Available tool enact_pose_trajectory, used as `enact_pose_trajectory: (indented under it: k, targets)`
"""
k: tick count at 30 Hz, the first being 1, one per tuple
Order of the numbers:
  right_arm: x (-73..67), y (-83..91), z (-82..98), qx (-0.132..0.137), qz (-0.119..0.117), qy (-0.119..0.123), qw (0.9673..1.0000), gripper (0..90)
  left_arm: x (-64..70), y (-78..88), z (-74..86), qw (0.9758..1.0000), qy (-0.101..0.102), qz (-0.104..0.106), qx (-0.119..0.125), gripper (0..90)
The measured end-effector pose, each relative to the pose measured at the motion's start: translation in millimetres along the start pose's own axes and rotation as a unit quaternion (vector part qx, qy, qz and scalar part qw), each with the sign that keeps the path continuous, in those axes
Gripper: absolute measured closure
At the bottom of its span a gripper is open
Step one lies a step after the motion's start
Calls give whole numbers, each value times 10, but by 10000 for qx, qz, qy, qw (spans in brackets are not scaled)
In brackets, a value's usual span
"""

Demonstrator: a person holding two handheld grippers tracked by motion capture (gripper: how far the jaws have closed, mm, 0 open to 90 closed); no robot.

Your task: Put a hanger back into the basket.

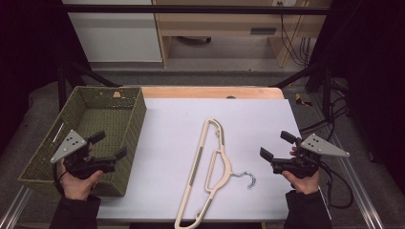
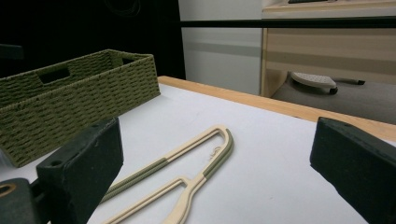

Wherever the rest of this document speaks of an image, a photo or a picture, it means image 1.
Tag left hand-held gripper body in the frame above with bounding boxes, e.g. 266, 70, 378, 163
50, 129, 117, 180

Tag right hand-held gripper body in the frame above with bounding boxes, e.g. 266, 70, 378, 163
271, 133, 351, 179

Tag green woven basket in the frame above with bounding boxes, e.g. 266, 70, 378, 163
17, 85, 148, 198

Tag cream plastic clothes hanger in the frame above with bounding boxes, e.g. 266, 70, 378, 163
174, 117, 257, 229

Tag person's right hand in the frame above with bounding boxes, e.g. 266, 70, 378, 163
281, 146, 320, 196

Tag person's left hand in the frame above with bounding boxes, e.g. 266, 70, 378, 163
59, 143, 104, 201

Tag yellow and black tool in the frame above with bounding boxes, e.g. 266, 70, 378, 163
294, 93, 313, 108

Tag black metal stand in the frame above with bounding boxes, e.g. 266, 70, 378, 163
273, 61, 334, 119
56, 60, 122, 111

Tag dark curtain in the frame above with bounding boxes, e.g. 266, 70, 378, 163
0, 0, 93, 156
313, 0, 405, 192

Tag white cabinet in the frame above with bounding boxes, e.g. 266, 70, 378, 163
61, 0, 163, 64

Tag light wooden desk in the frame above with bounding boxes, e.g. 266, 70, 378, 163
152, 0, 332, 69

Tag black metal crossbar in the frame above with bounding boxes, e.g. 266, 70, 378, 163
61, 4, 330, 16

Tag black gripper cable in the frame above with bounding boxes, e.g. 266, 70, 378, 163
52, 162, 70, 198
319, 161, 355, 210

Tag black floor cables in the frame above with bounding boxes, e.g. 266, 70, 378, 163
299, 94, 352, 135

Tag aluminium rail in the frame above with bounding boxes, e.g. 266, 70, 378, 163
0, 185, 32, 229
313, 94, 387, 229

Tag hanging black cables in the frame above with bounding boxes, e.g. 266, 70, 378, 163
279, 13, 317, 67

